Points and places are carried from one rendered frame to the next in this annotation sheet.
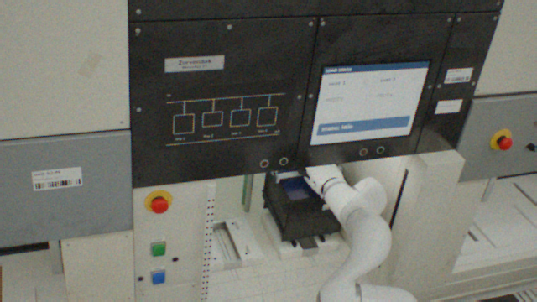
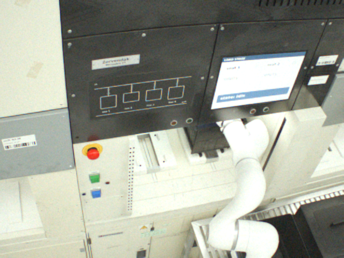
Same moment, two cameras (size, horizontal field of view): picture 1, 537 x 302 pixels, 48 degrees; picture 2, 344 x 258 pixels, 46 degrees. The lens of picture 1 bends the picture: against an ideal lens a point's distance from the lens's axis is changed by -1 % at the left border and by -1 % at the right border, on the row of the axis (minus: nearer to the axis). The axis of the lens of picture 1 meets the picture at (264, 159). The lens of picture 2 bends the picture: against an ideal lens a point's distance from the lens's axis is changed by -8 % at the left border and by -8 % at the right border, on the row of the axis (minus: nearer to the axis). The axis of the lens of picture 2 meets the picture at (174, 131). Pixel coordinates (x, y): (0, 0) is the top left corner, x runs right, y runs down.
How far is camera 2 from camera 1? 0.35 m
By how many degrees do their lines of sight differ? 15
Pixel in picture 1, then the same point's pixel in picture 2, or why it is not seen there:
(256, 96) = (166, 79)
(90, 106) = (37, 95)
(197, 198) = (121, 147)
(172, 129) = (99, 106)
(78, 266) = (40, 188)
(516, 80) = not seen: outside the picture
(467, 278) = (320, 179)
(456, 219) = (316, 147)
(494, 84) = not seen: outside the picture
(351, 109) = (244, 84)
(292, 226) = (199, 144)
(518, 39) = not seen: outside the picture
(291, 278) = (196, 181)
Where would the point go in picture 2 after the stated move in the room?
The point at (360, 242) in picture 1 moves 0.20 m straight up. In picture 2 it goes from (242, 192) to (259, 151)
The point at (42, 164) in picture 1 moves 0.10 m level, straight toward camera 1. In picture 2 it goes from (8, 134) to (10, 163)
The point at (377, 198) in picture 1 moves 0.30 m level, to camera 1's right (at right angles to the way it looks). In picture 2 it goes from (260, 142) to (336, 155)
